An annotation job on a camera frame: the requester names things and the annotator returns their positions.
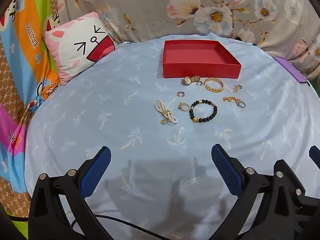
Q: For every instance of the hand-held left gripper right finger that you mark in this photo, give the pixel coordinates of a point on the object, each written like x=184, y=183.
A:
x=225, y=170

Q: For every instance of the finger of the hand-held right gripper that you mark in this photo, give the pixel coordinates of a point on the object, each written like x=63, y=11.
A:
x=315, y=156

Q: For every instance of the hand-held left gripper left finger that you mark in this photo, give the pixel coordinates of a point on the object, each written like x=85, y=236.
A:
x=100, y=165

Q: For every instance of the gold wristwatch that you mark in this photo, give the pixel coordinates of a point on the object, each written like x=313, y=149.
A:
x=190, y=80

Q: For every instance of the red cardboard box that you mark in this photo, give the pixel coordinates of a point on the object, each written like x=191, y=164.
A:
x=200, y=63

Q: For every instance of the light blue palm-print cloth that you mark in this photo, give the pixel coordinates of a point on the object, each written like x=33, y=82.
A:
x=112, y=92

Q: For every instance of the purple cardboard strip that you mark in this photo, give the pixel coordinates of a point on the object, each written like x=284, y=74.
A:
x=290, y=67

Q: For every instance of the pink white cat pillow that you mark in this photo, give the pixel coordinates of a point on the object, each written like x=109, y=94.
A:
x=75, y=45

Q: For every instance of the colourful cartoon bedsheet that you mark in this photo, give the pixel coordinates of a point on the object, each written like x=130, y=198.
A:
x=25, y=55

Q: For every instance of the grey floral blanket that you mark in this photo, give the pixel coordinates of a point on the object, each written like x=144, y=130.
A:
x=150, y=10

